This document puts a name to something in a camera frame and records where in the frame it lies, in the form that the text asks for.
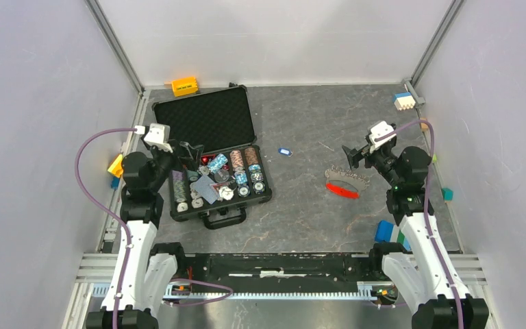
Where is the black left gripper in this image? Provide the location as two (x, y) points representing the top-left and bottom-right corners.
(147, 140), (203, 192)

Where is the metal keyring tool red handle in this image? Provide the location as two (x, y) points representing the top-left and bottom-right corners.
(324, 166), (369, 199)

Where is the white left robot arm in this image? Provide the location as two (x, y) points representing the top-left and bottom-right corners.
(86, 140), (188, 328)

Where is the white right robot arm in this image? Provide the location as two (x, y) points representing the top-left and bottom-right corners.
(342, 141), (490, 328)

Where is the black poker chip case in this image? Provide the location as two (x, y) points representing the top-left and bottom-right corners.
(152, 85), (273, 230)

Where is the blue key tag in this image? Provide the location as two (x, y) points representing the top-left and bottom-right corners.
(278, 147), (293, 157)

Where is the blue white toy block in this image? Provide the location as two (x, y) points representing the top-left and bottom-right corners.
(394, 92), (416, 111)

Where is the brown wooden cube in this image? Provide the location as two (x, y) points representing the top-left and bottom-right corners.
(420, 118), (429, 132)

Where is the yellow orange toy block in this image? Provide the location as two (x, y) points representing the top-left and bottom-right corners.
(107, 154), (123, 178)

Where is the blue green white brick stack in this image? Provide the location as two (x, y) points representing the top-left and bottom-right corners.
(375, 220), (411, 252)

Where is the small blue block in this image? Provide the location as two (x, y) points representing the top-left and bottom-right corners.
(110, 177), (121, 190)

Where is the teal small cube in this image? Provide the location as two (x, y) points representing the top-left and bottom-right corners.
(441, 187), (453, 202)

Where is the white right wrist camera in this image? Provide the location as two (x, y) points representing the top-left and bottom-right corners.
(367, 121), (397, 153)

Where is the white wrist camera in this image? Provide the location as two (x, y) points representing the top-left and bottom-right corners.
(143, 123), (173, 153)
(367, 121), (397, 153)

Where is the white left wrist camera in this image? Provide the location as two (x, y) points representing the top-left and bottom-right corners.
(143, 123), (173, 153)

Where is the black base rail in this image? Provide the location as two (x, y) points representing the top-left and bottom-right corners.
(174, 252), (392, 294)

